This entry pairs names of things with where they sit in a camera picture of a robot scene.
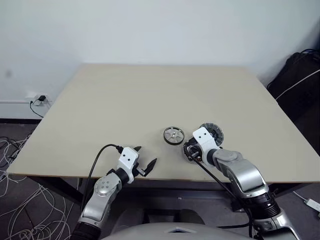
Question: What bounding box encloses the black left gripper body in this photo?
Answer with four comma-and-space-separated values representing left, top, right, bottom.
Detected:
135, 159, 148, 177

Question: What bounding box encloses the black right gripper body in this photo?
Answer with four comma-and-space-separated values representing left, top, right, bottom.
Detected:
184, 137, 204, 163

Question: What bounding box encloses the silver wheel with black tire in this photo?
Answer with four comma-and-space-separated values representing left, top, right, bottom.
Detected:
163, 126, 186, 146

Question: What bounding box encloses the round disc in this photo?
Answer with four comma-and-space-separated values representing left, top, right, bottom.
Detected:
199, 121, 225, 147

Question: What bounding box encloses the grey robot body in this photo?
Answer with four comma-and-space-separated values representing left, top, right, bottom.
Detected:
99, 221, 253, 240

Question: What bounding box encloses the black bag with white stripe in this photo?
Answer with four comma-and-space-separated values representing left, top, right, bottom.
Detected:
266, 48, 320, 131

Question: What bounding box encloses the white power strip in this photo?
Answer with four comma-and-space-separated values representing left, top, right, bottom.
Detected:
292, 191, 320, 214

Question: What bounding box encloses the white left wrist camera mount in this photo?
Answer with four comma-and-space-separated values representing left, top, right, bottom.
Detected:
116, 146, 140, 185

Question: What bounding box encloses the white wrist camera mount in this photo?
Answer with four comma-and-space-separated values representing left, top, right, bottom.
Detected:
191, 126, 222, 166
116, 146, 140, 185

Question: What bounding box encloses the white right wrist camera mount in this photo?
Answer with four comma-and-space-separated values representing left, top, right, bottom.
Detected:
191, 126, 222, 166

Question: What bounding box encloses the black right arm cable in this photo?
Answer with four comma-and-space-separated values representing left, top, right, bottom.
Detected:
194, 156, 258, 240

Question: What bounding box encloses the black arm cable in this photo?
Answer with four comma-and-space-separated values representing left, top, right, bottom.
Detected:
194, 156, 258, 240
79, 143, 125, 221

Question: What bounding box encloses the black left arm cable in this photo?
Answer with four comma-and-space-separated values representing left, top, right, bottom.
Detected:
79, 143, 125, 221

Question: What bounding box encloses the black table frame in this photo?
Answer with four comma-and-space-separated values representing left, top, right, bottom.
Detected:
24, 176, 320, 213

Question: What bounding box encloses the black adapter cable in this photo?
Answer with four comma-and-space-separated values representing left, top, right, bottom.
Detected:
29, 99, 44, 119

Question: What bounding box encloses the white wall socket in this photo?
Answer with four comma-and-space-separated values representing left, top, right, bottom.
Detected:
24, 92, 53, 107

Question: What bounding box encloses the white wall cable duct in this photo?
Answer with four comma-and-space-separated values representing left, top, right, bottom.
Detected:
0, 99, 33, 105

